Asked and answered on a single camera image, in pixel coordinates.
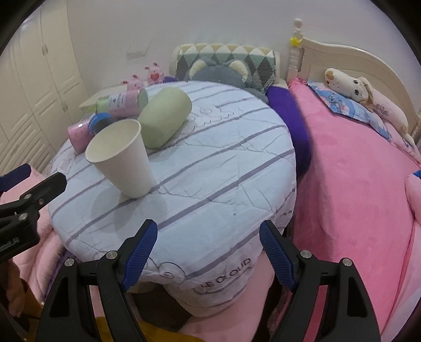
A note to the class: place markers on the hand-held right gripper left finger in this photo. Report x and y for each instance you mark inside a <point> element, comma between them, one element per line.
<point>140,253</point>

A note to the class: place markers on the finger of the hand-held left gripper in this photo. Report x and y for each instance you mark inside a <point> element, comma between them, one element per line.
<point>46,189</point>
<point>16,176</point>

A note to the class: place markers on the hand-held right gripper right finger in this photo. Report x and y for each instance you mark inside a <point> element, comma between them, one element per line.
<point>275,256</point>

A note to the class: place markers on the white paper cup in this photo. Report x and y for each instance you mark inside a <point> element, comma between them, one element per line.
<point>131,164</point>

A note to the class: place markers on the green cup lying down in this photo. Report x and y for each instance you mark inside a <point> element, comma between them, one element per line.
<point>164,115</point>

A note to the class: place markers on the person's left hand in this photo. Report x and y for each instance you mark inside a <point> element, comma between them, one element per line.
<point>15,289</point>

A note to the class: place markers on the pink bottle with blue cap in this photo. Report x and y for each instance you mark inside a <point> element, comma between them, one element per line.
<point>80,131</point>

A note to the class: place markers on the white wardrobe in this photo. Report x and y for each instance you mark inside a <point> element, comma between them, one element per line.
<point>36,88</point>

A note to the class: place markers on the pink bed blanket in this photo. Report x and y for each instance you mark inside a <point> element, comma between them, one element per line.
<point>348,197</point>

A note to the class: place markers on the striped white quilt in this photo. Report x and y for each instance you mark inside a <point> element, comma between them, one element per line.
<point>213,171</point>

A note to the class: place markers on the pink and green canister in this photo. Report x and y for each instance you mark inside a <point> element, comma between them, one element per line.
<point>123,102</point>

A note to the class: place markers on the purple blanket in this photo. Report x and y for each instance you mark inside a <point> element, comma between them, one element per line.
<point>292,121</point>

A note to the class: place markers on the pink plush toy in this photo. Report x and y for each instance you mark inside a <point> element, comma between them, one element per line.
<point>154,74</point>
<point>135,83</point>

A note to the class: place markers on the blue cartoon pillow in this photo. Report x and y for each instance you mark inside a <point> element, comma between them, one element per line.
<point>348,107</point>

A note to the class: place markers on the cream plush doll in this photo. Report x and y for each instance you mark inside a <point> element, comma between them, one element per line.
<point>348,82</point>

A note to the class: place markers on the triangle patterned pillow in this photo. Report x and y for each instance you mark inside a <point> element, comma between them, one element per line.
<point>259,64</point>

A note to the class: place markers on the grey plush cushion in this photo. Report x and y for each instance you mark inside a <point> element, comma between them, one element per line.
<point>213,70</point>

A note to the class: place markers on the cream wooden headboard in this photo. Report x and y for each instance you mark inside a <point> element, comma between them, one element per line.
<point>332,52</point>

